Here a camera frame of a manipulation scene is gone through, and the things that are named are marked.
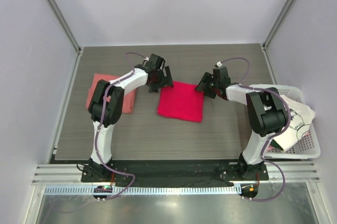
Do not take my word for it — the white slotted cable duct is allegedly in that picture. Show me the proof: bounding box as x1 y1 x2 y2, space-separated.
44 185 241 196

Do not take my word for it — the white printed t shirt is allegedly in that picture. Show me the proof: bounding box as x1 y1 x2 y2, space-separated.
270 95 315 152

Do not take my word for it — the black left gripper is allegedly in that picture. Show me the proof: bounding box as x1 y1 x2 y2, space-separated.
148 66 173 93

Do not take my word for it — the white perforated plastic basket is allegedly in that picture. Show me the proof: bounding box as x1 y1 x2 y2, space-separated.
253 84 321 159

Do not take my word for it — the aluminium front rail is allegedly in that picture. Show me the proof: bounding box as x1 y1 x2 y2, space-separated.
32 160 320 185

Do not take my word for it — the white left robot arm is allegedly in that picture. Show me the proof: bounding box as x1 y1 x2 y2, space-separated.
82 54 173 181

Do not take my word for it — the right aluminium frame post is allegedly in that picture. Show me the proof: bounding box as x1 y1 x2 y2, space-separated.
261 0 296 51

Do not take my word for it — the aluminium frame post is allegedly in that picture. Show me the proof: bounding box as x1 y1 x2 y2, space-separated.
46 0 81 54
261 0 296 51

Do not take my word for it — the left aluminium frame post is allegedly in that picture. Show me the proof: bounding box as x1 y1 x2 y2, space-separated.
46 0 81 54

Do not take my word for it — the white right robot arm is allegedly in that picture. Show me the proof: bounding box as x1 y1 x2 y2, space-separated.
195 66 290 180

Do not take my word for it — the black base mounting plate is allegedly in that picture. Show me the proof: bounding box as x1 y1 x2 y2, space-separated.
77 159 269 198

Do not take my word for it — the bright pink t shirt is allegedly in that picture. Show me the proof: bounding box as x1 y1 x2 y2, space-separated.
157 81 204 123

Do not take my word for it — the salmon pink t shirt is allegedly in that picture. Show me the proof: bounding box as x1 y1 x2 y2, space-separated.
85 73 138 114

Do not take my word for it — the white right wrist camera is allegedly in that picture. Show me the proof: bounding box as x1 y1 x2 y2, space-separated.
215 62 223 68

